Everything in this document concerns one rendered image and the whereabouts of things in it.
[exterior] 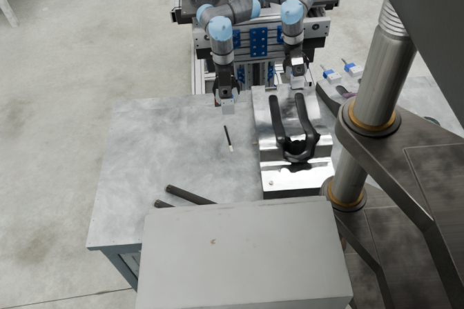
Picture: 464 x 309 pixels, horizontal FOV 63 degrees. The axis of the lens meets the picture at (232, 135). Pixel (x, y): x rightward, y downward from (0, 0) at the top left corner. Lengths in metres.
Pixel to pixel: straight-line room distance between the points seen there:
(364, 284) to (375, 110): 0.56
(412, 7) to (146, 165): 1.30
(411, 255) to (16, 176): 2.49
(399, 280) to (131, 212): 0.95
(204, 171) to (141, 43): 2.19
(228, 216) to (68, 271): 1.82
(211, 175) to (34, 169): 1.64
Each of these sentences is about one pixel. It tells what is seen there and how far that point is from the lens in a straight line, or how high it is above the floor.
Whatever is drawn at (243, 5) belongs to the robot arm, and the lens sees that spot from 1.38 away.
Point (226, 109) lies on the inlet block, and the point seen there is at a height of 0.94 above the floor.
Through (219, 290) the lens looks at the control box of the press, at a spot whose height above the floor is 1.47.
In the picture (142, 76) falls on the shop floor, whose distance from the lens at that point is 3.16.
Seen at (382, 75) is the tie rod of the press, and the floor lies 1.65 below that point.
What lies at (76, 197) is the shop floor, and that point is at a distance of 2.58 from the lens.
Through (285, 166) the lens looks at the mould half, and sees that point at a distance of 1.40.
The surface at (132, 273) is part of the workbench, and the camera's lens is 1.73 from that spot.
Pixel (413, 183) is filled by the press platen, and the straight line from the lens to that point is 0.60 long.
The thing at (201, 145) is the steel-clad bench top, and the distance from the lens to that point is 1.54.
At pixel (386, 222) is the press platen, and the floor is 1.29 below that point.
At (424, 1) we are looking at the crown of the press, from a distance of 0.34.
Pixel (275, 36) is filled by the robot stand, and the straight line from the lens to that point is 1.99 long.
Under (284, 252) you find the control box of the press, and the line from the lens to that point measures 0.58.
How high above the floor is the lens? 2.01
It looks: 51 degrees down
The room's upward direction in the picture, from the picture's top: 5 degrees counter-clockwise
